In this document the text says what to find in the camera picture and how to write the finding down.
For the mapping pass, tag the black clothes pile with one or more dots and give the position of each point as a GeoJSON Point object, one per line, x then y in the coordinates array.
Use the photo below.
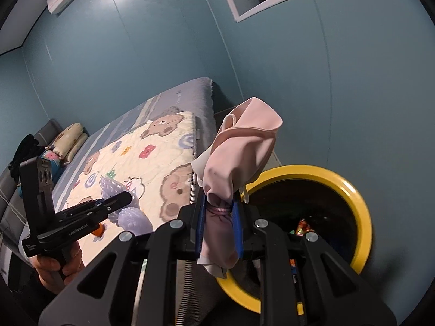
{"type": "Point", "coordinates": [23, 152]}

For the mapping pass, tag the bear printed blanket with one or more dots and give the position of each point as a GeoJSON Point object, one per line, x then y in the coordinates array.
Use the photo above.
{"type": "Point", "coordinates": [119, 163]}

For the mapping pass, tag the beige folded quilt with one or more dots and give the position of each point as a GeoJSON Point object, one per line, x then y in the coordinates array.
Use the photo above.
{"type": "Point", "coordinates": [69, 139]}

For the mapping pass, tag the bed with striped sheet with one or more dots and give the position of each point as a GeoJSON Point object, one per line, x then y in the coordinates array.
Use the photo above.
{"type": "Point", "coordinates": [190, 95]}

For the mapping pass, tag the blue floral quilt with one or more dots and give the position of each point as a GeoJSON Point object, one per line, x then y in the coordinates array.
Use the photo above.
{"type": "Point", "coordinates": [54, 158]}

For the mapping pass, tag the pink cloth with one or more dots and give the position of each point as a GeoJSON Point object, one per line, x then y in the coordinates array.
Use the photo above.
{"type": "Point", "coordinates": [238, 142]}

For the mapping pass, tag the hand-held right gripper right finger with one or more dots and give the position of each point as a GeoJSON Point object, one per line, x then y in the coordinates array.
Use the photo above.
{"type": "Point", "coordinates": [238, 231]}

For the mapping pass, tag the small colourful packet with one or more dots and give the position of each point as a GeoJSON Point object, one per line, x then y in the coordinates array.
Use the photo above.
{"type": "Point", "coordinates": [301, 227]}

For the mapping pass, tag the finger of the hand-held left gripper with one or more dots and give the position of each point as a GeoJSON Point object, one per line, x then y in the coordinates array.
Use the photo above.
{"type": "Point", "coordinates": [108, 201]}
{"type": "Point", "coordinates": [102, 213]}

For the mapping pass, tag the orange cloth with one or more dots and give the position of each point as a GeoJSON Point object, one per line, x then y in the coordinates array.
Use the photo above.
{"type": "Point", "coordinates": [97, 232]}

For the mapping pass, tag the yellow rimmed black bin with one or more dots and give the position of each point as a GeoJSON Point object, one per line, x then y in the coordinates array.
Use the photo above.
{"type": "Point", "coordinates": [353, 193]}

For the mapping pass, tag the purple knitted bow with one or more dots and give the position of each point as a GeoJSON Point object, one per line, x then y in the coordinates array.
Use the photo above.
{"type": "Point", "coordinates": [136, 220]}

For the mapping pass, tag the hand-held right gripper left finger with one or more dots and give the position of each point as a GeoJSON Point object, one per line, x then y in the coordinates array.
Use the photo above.
{"type": "Point", "coordinates": [200, 224]}

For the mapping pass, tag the person's left hand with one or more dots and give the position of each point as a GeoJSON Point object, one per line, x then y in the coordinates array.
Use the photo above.
{"type": "Point", "coordinates": [47, 273]}

